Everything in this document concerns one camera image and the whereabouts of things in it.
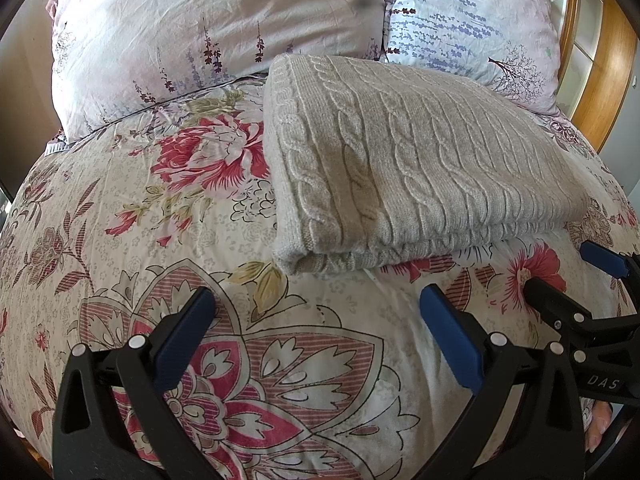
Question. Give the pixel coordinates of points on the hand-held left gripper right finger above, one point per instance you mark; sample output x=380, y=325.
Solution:
x=450, y=335

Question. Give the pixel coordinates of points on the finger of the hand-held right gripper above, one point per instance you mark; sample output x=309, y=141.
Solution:
x=602, y=256
x=547, y=296

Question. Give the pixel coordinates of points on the floral bed quilt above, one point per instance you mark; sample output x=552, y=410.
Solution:
x=310, y=360

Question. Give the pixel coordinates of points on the person's right hand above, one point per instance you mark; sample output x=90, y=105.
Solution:
x=597, y=427

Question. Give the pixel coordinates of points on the pink floral pillow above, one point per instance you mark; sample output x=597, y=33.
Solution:
x=210, y=25

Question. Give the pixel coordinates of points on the pale blue floral pillow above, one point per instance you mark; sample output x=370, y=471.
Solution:
x=465, y=20

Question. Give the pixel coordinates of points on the wooden headboard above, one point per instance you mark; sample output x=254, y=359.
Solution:
x=607, y=60

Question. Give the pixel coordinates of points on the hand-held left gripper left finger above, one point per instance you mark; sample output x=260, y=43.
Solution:
x=185, y=335

